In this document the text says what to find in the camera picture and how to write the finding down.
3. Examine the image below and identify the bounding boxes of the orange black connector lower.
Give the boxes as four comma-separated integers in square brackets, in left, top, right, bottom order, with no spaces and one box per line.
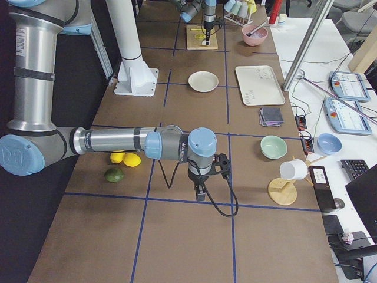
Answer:
[299,131,315,156]

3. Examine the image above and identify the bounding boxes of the teach pendant upper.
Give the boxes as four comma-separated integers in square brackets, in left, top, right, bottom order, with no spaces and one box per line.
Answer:
[329,71,371,103]

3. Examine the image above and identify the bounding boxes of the white cup on stand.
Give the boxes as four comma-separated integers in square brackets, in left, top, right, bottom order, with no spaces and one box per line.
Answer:
[279,159,308,180]

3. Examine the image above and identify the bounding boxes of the wooden cup stand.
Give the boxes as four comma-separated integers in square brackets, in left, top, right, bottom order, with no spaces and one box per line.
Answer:
[267,156,326,206]

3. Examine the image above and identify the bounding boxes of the blue bowl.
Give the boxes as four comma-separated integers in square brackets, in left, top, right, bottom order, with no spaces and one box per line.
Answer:
[316,133,342,155]

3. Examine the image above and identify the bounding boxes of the white bear tray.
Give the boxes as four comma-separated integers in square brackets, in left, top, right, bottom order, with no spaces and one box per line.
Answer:
[235,65,285,106]

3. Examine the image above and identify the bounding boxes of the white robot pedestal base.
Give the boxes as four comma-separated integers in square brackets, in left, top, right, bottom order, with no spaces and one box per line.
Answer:
[106,0,159,97]

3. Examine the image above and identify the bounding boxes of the white small cup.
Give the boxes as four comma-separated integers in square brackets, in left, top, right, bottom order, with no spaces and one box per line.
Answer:
[278,13,288,25]

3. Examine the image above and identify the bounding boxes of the teach pendant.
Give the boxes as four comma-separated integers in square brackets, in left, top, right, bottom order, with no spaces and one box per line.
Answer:
[329,71,371,103]
[324,97,372,136]

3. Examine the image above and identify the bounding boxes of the green bowl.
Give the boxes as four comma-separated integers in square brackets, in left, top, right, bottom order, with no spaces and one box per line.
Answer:
[260,135,287,160]

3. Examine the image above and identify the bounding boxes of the cup rack with cups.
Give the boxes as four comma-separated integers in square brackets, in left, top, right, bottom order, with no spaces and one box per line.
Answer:
[224,0,257,26]

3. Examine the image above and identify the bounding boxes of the orange black connector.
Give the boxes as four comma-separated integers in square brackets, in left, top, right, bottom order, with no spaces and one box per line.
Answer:
[295,115,307,130]
[299,131,315,156]

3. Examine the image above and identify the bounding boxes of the orange black connector upper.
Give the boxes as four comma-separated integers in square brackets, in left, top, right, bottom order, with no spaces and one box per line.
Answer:
[295,115,307,130]

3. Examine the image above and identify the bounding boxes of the teach pendant lower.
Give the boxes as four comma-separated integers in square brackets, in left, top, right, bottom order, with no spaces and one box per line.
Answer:
[324,97,372,136]

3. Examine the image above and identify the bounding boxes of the black computer mouse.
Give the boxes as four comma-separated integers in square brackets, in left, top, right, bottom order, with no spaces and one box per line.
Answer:
[333,198,345,209]

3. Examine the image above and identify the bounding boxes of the grey folded cloth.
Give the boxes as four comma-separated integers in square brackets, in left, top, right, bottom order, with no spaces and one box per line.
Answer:
[259,107,284,122]

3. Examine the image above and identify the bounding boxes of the black box device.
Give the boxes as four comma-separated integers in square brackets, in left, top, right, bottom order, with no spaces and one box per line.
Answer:
[309,165,336,213]

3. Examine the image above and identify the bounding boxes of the black monitor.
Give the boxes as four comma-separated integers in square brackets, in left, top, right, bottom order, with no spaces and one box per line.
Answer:
[345,165,377,238]

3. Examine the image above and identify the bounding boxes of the cream round plate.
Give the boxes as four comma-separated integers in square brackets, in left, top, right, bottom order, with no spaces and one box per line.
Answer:
[188,71,219,93]

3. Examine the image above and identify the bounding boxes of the yellow lemon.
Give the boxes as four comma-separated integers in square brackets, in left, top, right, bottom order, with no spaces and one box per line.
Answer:
[110,152,125,164]
[123,153,141,167]

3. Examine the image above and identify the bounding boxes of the yellow lemon lower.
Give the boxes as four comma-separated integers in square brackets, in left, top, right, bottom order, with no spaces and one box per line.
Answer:
[123,153,141,167]

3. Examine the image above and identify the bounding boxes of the bamboo cutting board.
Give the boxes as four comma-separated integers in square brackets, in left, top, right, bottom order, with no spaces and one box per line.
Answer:
[186,25,218,50]

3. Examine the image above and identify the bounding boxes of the black keyboard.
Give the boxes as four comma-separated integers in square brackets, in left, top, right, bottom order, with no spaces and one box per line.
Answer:
[340,159,369,180]

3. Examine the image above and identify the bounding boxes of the yellow lemon upper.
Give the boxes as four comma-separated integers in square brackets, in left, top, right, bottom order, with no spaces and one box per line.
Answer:
[110,152,125,164]

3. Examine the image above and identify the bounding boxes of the aluminium frame post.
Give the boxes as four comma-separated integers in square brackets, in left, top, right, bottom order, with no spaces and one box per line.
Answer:
[282,0,334,91]

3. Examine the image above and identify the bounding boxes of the purple folded cloth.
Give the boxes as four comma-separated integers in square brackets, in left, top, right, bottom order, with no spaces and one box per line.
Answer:
[260,119,284,127]

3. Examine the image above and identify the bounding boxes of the pink bowl with ice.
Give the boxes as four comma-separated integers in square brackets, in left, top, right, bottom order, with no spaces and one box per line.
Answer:
[242,25,269,47]

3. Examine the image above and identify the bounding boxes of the metal black-tipped tongs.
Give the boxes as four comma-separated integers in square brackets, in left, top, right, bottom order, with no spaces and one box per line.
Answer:
[246,21,267,37]

